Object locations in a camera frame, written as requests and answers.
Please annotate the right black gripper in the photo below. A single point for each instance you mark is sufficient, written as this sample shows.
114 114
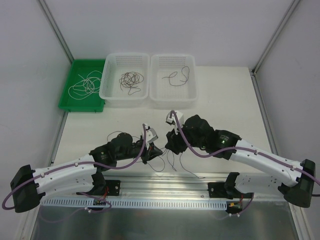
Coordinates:
173 142

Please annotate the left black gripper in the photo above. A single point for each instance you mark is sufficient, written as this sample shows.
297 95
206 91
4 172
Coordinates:
146 154

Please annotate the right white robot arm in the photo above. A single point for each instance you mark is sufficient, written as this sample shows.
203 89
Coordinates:
294 180

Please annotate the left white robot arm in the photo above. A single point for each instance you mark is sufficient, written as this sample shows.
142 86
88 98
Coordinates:
85 174

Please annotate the right white plastic basket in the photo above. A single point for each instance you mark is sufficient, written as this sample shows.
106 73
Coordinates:
173 81

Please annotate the white plastic basket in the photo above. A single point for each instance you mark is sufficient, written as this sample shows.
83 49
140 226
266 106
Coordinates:
173 81
125 79

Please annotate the left white plastic basket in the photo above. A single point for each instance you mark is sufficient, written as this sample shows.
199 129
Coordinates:
125 79

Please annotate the green plastic tray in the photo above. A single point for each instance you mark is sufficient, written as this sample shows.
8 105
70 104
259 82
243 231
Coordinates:
81 90

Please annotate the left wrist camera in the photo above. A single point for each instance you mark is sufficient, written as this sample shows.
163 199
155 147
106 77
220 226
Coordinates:
149 135

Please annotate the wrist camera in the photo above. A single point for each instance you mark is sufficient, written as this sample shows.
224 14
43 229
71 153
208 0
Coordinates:
175 118
149 135

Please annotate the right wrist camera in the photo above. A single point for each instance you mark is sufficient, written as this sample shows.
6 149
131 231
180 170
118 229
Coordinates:
175 118

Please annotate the aluminium mounting rail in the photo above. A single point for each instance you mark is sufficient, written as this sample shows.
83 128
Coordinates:
133 184

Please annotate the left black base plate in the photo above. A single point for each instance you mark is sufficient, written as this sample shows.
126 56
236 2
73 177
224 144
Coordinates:
111 188

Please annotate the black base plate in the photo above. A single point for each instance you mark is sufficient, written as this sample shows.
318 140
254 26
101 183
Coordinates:
217 190
111 188

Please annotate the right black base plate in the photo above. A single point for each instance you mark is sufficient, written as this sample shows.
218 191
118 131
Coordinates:
217 190

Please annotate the white slotted cable duct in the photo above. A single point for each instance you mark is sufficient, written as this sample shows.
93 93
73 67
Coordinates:
131 203

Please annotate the right aluminium frame post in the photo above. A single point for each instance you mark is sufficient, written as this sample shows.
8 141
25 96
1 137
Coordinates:
276 34

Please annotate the aluminium frame post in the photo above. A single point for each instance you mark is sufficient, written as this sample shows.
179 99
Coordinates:
276 34
55 28

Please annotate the left aluminium frame post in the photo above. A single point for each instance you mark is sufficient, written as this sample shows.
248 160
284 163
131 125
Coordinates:
55 28

